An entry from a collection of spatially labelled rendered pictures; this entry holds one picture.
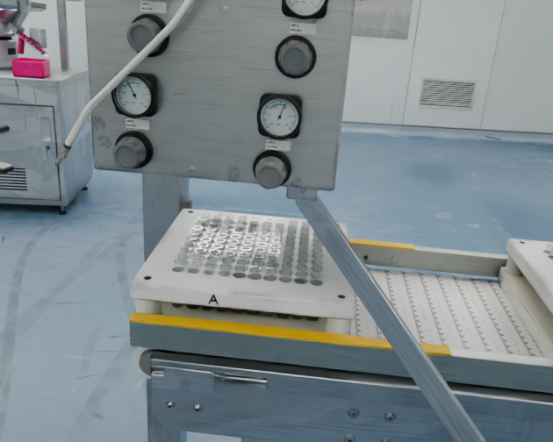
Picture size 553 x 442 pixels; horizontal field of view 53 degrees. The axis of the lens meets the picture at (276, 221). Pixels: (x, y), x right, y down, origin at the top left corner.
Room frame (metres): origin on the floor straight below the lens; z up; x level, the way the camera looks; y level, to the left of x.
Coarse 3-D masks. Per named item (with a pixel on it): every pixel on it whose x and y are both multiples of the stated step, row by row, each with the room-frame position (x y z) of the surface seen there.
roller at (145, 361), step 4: (144, 352) 0.53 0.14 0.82; (148, 352) 0.52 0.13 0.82; (152, 352) 0.52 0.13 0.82; (164, 352) 0.53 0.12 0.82; (168, 352) 0.53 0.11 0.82; (172, 352) 0.54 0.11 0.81; (140, 356) 0.53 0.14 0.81; (144, 356) 0.52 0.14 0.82; (148, 356) 0.52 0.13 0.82; (140, 360) 0.52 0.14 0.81; (144, 360) 0.52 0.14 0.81; (148, 360) 0.52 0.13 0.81; (140, 364) 0.52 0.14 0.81; (144, 364) 0.52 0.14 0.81; (148, 364) 0.52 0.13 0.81; (140, 368) 0.52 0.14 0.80; (144, 368) 0.52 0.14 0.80; (148, 368) 0.52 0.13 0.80; (152, 368) 0.52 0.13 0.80; (144, 372) 0.52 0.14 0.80; (148, 372) 0.52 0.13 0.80
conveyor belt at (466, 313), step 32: (384, 288) 0.70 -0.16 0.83; (416, 288) 0.70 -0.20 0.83; (448, 288) 0.71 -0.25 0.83; (480, 288) 0.72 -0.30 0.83; (352, 320) 0.60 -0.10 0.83; (416, 320) 0.62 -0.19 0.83; (448, 320) 0.62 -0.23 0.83; (480, 320) 0.63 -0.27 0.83; (512, 320) 0.63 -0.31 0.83; (512, 352) 0.56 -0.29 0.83
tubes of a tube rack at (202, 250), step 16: (224, 224) 0.69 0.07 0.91; (240, 224) 0.70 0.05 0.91; (256, 224) 0.70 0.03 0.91; (208, 240) 0.63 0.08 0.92; (224, 240) 0.64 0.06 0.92; (240, 240) 0.65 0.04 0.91; (272, 240) 0.65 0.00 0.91; (288, 240) 0.65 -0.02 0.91; (304, 240) 0.65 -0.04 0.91; (192, 256) 0.59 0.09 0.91; (208, 256) 0.59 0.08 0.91; (224, 256) 0.60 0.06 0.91; (240, 256) 0.59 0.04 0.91; (256, 256) 0.60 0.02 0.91; (272, 256) 0.60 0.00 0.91; (288, 256) 0.60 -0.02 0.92; (304, 256) 0.61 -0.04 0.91
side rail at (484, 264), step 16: (368, 256) 0.76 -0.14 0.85; (384, 256) 0.76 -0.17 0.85; (400, 256) 0.76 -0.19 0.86; (416, 256) 0.76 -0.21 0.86; (432, 256) 0.76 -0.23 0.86; (448, 256) 0.75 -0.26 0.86; (464, 256) 0.75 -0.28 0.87; (480, 256) 0.75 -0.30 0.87; (496, 256) 0.75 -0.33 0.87; (448, 272) 0.75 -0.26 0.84; (464, 272) 0.75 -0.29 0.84; (480, 272) 0.75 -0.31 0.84; (496, 272) 0.75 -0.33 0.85
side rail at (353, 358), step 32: (192, 352) 0.51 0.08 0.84; (224, 352) 0.50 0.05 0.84; (256, 352) 0.50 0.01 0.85; (288, 352) 0.50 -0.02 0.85; (320, 352) 0.50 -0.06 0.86; (352, 352) 0.49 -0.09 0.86; (384, 352) 0.49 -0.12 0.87; (480, 352) 0.50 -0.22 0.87; (480, 384) 0.49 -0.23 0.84; (512, 384) 0.48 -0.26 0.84; (544, 384) 0.48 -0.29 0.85
